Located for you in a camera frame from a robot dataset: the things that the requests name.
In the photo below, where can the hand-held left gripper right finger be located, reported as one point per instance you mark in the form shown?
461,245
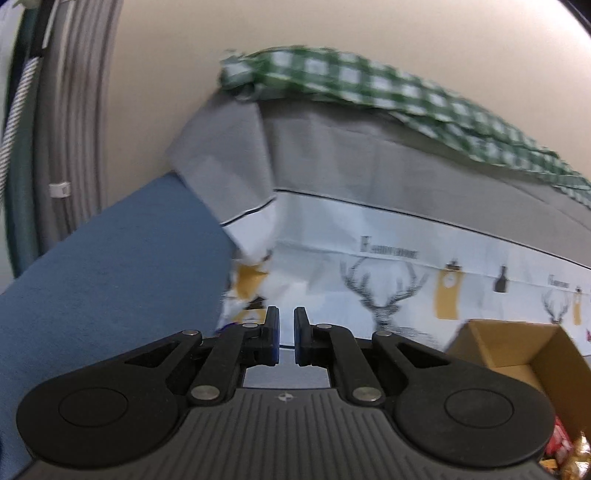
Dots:
299,339

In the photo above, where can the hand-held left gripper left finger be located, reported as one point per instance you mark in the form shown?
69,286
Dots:
273,339

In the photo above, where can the cardboard box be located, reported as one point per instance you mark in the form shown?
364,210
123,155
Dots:
498,341

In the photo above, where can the red snack packet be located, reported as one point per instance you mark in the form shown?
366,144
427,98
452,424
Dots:
557,441

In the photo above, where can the yellow gold snack wrapper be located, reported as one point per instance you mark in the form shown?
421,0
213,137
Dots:
579,459

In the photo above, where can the grey deer printed cloth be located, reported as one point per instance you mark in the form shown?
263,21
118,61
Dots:
369,175

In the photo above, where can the white plastic clip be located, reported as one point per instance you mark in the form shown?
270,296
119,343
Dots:
59,189

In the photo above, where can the green checked cloth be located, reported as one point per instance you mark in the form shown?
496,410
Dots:
369,78

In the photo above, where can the teal curtain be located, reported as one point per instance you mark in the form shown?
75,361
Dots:
21,221

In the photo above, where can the grey curtain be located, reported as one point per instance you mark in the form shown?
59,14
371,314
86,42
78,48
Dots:
78,115

